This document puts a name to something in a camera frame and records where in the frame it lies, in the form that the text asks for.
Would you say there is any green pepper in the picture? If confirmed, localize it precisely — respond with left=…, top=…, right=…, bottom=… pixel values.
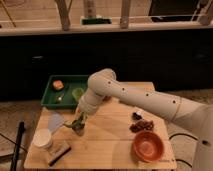
left=64, top=114, right=87, bottom=130

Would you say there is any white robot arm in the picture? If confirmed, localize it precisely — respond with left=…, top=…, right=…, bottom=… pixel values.
left=78, top=68, right=213, bottom=171

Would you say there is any metal cup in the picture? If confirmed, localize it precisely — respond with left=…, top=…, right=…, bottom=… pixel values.
left=73, top=124, right=85, bottom=136

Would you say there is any white paper cup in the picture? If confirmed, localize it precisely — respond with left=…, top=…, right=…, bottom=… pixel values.
left=33, top=129, right=52, bottom=148

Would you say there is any green lettuce toy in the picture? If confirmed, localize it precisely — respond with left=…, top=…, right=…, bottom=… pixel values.
left=72, top=88, right=84, bottom=102

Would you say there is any light blue cloth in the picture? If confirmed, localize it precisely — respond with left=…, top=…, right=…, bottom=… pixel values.
left=48, top=113, right=65, bottom=134

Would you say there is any green plastic tray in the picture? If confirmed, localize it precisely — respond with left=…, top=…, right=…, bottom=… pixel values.
left=41, top=75, right=88, bottom=110

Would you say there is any wooden block with black edge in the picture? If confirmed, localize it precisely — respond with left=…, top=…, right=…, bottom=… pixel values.
left=47, top=142, right=71, bottom=166

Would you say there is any orange fruit toy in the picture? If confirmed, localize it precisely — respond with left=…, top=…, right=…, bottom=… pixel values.
left=52, top=80, right=64, bottom=91

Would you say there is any black pole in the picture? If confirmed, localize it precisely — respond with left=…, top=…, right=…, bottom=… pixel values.
left=10, top=122, right=25, bottom=171

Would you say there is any brown grape cluster toy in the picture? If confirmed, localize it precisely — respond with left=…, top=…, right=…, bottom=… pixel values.
left=130, top=120, right=154, bottom=133

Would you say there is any orange plastic bowl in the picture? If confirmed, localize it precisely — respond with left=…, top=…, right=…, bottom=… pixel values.
left=132, top=131, right=164, bottom=163

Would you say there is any green object on ledge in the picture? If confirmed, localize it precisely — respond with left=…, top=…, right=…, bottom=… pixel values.
left=81, top=18, right=111, bottom=25

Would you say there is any white handled brush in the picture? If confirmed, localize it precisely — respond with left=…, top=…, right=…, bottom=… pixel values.
left=132, top=110, right=143, bottom=120

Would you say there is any black cable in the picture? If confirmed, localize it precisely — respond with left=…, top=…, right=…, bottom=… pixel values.
left=168, top=132, right=201, bottom=171

